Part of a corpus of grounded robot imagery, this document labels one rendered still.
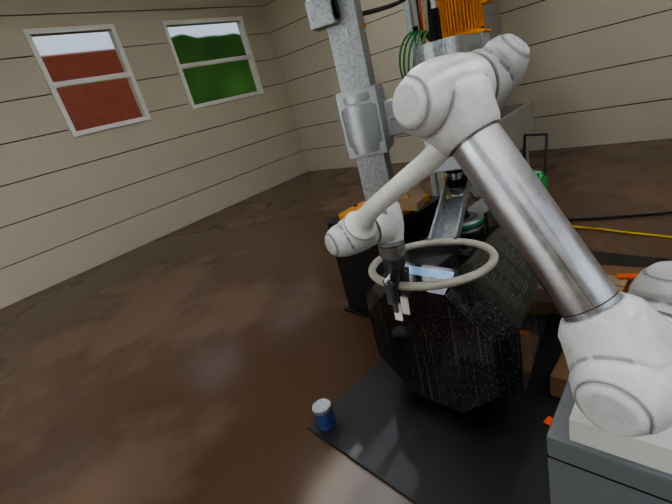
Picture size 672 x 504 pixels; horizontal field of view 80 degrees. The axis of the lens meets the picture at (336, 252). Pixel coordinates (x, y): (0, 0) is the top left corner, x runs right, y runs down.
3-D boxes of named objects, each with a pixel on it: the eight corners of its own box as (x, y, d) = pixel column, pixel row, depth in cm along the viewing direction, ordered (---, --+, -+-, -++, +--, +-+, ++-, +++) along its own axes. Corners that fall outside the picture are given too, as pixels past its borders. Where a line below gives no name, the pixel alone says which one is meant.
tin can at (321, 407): (332, 413, 216) (326, 395, 211) (339, 425, 207) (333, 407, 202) (315, 422, 213) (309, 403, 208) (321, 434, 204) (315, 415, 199)
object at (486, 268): (392, 245, 187) (391, 239, 187) (504, 240, 164) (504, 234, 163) (349, 291, 147) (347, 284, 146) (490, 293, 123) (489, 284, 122)
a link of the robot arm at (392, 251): (409, 236, 135) (411, 252, 136) (387, 235, 141) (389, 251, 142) (394, 245, 128) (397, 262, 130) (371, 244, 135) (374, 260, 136)
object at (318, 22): (304, 34, 234) (297, 5, 228) (326, 31, 244) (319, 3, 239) (327, 23, 219) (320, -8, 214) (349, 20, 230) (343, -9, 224)
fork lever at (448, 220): (446, 166, 225) (444, 158, 222) (482, 161, 215) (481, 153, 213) (422, 247, 179) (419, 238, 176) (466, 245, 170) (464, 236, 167)
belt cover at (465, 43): (450, 72, 256) (447, 43, 250) (492, 61, 244) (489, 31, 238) (409, 88, 180) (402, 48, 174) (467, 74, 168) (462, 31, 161)
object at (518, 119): (452, 201, 494) (443, 130, 462) (491, 169, 579) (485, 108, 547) (504, 200, 453) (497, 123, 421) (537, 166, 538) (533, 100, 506)
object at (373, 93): (336, 161, 271) (321, 98, 256) (369, 147, 291) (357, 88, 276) (375, 158, 245) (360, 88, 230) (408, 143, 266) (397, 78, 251)
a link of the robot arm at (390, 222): (391, 233, 141) (362, 245, 135) (384, 190, 137) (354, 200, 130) (413, 237, 133) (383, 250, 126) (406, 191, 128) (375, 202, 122)
